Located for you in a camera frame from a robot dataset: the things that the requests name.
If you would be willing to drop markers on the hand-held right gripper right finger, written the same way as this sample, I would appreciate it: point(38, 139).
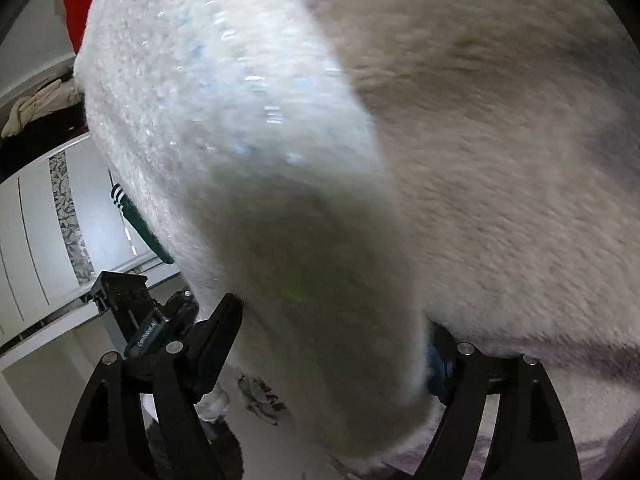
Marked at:
point(440, 365)

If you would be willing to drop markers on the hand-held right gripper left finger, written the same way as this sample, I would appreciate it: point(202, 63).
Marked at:
point(215, 340)

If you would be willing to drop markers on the white tweed cardigan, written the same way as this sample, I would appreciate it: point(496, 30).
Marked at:
point(225, 135)

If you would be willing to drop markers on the person's left foot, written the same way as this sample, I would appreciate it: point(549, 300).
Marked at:
point(212, 405)

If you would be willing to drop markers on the patterned crumpled cloth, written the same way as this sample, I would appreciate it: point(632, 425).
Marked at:
point(262, 400)

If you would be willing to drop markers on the green garment with white stripes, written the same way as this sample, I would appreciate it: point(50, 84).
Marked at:
point(142, 225)

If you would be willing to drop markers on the person's grey fuzzy pants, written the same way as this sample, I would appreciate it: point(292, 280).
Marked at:
point(220, 450)

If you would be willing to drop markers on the white wardrobe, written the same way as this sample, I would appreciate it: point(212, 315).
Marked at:
point(35, 220)

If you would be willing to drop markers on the beige hanging coat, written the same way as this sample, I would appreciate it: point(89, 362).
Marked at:
point(35, 105)

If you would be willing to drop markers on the red duvet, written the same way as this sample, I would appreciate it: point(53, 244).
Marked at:
point(80, 0)

